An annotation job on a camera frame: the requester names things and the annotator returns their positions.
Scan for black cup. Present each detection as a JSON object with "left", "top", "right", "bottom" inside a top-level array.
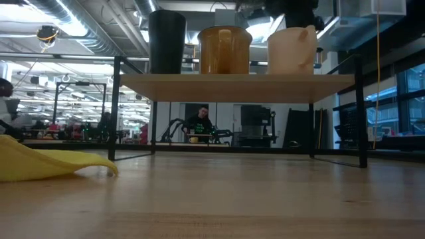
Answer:
[{"left": 147, "top": 9, "right": 188, "bottom": 75}]

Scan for seated person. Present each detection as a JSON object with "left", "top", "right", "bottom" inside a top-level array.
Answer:
[{"left": 181, "top": 105, "right": 214, "bottom": 144}]

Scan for wooden shelf with black frame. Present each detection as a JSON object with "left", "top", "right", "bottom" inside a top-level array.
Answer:
[{"left": 107, "top": 54, "right": 369, "bottom": 169}]

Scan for yellow cloth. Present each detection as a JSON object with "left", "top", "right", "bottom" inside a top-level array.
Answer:
[{"left": 0, "top": 134, "right": 119, "bottom": 183}]

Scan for black wire rack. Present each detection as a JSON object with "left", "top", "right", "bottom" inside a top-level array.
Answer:
[{"left": 333, "top": 105, "right": 363, "bottom": 149}]

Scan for black leaning panel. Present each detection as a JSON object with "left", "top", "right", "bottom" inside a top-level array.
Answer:
[{"left": 282, "top": 108, "right": 311, "bottom": 149}]

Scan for cream mug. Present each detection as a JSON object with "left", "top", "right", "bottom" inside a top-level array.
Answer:
[{"left": 266, "top": 25, "right": 319, "bottom": 75}]

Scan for amber translucent cup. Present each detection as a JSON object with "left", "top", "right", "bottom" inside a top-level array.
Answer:
[{"left": 197, "top": 26, "right": 254, "bottom": 75}]

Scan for black background metal frame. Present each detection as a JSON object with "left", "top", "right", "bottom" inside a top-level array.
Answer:
[{"left": 54, "top": 80, "right": 108, "bottom": 134}]

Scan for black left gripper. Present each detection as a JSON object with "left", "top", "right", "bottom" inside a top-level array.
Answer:
[{"left": 264, "top": 0, "right": 325, "bottom": 32}]

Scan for black background equipment stand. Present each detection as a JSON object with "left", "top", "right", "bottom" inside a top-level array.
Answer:
[{"left": 237, "top": 104, "right": 279, "bottom": 148}]

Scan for ceiling-mounted black camera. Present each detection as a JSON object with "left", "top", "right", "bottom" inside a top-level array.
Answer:
[{"left": 36, "top": 25, "right": 60, "bottom": 44}]

